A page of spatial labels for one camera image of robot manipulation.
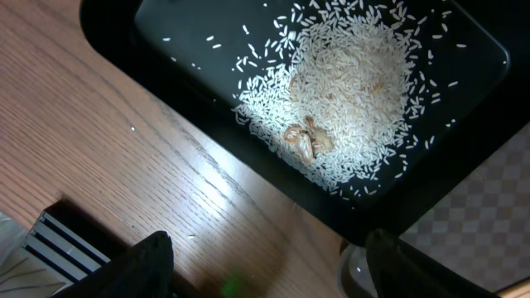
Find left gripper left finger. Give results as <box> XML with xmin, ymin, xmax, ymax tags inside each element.
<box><xmin>54</xmin><ymin>231</ymin><xmax>174</xmax><ymax>298</ymax></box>

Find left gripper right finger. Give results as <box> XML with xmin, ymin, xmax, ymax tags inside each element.
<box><xmin>365</xmin><ymin>229</ymin><xmax>496</xmax><ymax>298</ymax></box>

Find pile of rice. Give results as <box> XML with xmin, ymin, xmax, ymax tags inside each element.
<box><xmin>234</xmin><ymin>1</ymin><xmax>441</xmax><ymax>198</ymax></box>

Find white bowl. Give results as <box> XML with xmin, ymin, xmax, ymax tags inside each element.
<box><xmin>336</xmin><ymin>239</ymin><xmax>378</xmax><ymax>298</ymax></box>

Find black waste tray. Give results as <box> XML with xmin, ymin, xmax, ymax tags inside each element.
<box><xmin>80</xmin><ymin>1</ymin><xmax>529</xmax><ymax>244</ymax></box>

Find brown food scrap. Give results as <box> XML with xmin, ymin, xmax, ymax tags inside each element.
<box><xmin>283</xmin><ymin>116</ymin><xmax>334</xmax><ymax>165</ymax></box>

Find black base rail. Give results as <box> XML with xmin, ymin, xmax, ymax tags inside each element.
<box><xmin>22</xmin><ymin>199</ymin><xmax>128</xmax><ymax>286</ymax></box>

